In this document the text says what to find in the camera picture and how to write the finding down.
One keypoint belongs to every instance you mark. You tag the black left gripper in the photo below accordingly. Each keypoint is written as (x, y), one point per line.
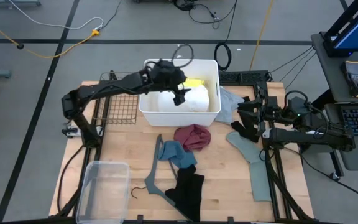
(165, 76)

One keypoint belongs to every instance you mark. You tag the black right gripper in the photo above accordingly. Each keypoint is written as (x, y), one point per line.
(267, 112)

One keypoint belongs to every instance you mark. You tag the white cloth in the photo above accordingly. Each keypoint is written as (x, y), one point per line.
(194, 101)

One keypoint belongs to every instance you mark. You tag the light grey cloth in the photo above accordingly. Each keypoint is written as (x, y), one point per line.
(228, 105)

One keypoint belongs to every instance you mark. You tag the maroon cloth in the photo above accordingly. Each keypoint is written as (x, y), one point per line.
(193, 138)

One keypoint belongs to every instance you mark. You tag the long sage green cloth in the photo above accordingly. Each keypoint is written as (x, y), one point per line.
(256, 168)

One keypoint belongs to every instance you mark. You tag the blue cloth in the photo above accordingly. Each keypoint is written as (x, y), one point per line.
(174, 152)

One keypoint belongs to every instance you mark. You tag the black pants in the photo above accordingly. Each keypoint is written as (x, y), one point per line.
(186, 193)

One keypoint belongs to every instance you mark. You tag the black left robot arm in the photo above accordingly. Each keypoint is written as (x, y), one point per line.
(104, 88)

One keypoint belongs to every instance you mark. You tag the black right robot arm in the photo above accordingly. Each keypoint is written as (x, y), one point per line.
(306, 137)

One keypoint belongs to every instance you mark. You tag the yellow cloth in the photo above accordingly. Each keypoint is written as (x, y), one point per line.
(194, 82)

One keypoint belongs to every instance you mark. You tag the white plastic bin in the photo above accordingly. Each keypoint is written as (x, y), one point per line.
(179, 67)

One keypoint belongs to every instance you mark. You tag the black power strip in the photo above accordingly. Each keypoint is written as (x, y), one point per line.
(244, 76)

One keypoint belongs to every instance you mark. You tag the dark grey desk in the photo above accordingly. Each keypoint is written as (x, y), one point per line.
(331, 77)

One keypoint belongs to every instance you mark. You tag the grey clothes hanger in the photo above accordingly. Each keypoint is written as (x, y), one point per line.
(152, 183)

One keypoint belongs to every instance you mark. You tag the grey work gloves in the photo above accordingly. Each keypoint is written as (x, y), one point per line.
(354, 77)

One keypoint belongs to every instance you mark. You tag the clear plastic container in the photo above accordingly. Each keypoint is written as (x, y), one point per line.
(104, 193)

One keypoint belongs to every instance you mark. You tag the black floor puck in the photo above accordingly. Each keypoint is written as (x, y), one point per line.
(20, 46)

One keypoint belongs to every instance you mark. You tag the black aluminium table frame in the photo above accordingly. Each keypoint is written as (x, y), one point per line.
(272, 186)

